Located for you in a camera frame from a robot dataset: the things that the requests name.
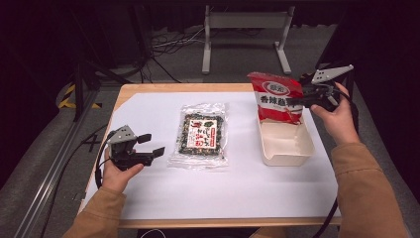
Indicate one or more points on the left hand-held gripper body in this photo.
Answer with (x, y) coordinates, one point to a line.
(124, 148)

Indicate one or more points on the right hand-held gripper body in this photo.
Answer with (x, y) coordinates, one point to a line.
(325, 92)

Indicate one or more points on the red and white seasoning packet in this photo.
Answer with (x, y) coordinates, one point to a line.
(270, 109)

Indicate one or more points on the clear bag of dark dried food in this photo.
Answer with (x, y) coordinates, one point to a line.
(201, 132)

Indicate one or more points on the cream plastic box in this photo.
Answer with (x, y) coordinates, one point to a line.
(287, 155)

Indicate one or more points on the person's left hand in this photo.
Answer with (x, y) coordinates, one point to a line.
(117, 180)

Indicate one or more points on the person's right hand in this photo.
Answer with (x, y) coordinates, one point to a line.
(340, 125)

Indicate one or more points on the black metal stand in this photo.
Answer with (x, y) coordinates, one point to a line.
(78, 92)

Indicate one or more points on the yellow and black hazard tape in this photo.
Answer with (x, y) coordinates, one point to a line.
(67, 99)

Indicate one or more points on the white table cover sheet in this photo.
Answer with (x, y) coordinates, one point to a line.
(231, 191)

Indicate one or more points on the aluminium rail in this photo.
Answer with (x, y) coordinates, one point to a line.
(49, 178)

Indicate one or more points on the white metal stand frame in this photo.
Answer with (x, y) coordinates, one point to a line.
(247, 20)

